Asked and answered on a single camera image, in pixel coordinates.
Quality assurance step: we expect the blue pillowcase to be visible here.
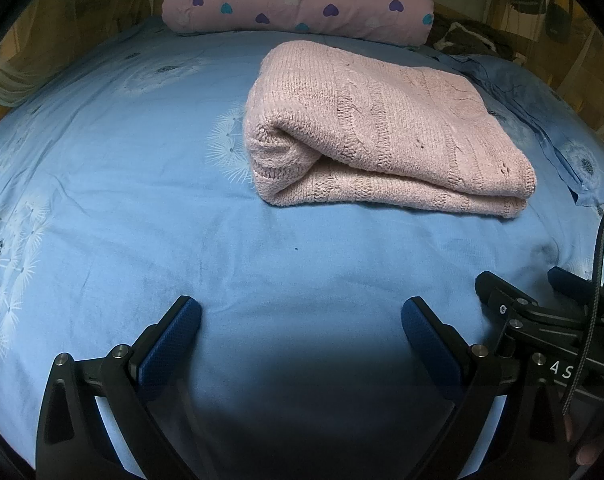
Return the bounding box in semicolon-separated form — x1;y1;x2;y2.
444;52;604;207

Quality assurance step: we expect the blue dandelion print bedsheet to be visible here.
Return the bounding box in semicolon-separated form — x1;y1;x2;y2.
0;15;604;480

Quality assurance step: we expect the person's right hand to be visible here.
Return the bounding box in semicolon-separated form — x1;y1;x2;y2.
564;400;604;467

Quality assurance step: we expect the black braided cable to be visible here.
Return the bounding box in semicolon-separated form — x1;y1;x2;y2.
562;194;604;417

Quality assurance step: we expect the pink heart-patterned pillow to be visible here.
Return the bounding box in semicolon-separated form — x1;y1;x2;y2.
162;0;435;48

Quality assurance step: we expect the pink knit cardigan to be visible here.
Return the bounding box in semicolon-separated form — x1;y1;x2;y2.
244;40;539;221

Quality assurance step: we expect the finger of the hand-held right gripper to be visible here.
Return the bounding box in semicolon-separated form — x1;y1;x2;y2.
547;266;604;318
474;270;539;321

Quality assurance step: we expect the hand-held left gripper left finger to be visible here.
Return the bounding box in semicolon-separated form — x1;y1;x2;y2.
36;296;203;480

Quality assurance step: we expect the dark grey clothing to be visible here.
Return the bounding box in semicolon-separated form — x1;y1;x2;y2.
428;14;529;63

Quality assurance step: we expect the white sheer mosquito net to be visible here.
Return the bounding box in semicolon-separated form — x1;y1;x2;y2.
0;35;37;107

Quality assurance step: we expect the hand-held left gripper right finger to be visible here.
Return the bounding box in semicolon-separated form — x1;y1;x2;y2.
401;296;568;480

